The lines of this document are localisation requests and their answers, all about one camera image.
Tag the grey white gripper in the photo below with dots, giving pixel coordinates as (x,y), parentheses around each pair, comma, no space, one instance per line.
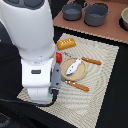
(40,79)

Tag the red toy tomato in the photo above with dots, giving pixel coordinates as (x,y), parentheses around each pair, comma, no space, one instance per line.
(58,57)

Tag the white blue toy fish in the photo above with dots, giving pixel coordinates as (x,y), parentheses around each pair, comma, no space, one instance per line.
(72,69)

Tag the yellow toy bread loaf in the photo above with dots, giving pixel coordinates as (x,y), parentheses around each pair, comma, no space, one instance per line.
(66,43)

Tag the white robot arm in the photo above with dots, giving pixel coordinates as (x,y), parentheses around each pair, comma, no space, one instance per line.
(30,26)

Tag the round tan plate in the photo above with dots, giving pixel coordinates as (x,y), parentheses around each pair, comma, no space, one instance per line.
(80,72)

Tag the woven beige placemat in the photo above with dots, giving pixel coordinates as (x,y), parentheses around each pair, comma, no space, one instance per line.
(75,108)

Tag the small grey pot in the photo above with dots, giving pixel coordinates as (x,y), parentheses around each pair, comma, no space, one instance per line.
(72,11)

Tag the large grey pot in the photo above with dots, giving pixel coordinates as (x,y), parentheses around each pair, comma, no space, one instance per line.
(95,15)

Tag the brown wooden board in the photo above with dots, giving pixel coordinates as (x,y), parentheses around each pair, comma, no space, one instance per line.
(109,30)

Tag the beige bowl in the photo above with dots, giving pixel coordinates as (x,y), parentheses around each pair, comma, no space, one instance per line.
(124,16)

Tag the fork with wooden handle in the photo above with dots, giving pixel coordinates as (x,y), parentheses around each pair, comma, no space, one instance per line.
(76,85)

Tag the knife with wooden handle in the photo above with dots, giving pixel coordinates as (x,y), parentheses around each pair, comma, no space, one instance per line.
(83,58)

